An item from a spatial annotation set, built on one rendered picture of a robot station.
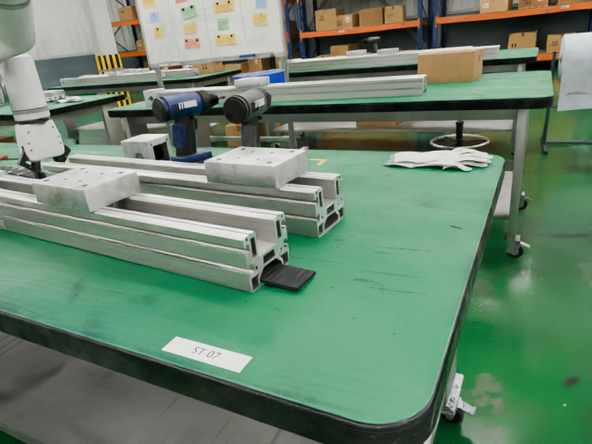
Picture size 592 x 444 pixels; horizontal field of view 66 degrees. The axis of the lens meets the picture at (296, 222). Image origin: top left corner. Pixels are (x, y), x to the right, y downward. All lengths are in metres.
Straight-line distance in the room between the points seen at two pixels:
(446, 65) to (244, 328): 2.27
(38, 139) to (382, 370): 1.11
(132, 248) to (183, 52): 3.78
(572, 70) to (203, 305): 3.79
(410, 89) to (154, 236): 1.74
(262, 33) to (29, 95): 2.84
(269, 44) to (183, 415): 3.18
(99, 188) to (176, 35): 3.74
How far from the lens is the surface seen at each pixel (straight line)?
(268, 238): 0.67
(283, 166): 0.78
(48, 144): 1.39
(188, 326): 0.60
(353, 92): 2.34
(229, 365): 0.52
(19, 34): 1.23
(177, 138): 1.18
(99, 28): 9.34
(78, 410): 1.46
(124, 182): 0.86
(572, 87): 4.21
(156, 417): 1.34
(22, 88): 1.35
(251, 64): 12.26
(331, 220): 0.83
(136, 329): 0.62
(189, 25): 4.40
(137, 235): 0.76
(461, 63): 2.66
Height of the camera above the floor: 1.10
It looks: 22 degrees down
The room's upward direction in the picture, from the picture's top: 6 degrees counter-clockwise
